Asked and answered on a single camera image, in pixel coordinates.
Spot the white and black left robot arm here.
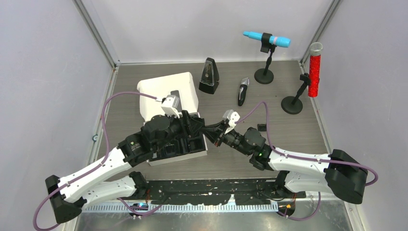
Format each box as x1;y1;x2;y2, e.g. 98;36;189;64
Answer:
45;110;204;224

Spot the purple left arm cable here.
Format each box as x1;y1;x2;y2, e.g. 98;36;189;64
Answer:
33;91;166;231

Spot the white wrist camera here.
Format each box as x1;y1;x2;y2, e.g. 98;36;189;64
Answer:
223;109;240;134
155;95;180;118

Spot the black stand of blue microphone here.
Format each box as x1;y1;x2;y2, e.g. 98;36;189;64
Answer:
254;33;277;85

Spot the blue microphone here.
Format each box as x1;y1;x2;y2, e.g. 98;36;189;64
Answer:
243;31;291;48

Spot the black metronome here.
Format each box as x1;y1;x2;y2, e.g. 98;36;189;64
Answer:
199;57;219;94

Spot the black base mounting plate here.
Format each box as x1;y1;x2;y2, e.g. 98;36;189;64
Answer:
127;178;306;205

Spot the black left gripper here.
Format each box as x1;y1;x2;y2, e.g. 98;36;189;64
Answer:
153;109;203;152

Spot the black stand of red microphone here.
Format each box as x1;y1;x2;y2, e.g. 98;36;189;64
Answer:
281;73;310;115

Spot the black and silver hair clipper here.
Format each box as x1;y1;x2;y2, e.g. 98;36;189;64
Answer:
237;77;249;106

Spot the red glitter microphone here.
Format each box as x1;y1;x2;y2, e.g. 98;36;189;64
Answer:
308;42;323;98

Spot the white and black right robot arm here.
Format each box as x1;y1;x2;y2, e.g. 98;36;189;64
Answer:
200;122;368;205

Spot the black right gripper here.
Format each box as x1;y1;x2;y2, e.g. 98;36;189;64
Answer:
200;119;252;156

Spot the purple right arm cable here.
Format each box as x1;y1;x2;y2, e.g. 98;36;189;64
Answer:
236;102;379;221

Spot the white box with black tray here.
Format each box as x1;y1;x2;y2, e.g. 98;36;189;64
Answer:
137;72;208;166

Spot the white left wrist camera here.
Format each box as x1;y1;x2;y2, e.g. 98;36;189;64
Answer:
155;95;180;118

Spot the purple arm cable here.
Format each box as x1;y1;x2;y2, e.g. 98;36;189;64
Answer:
33;91;166;231
236;102;379;221

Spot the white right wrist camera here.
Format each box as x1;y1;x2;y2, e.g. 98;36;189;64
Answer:
223;109;240;134

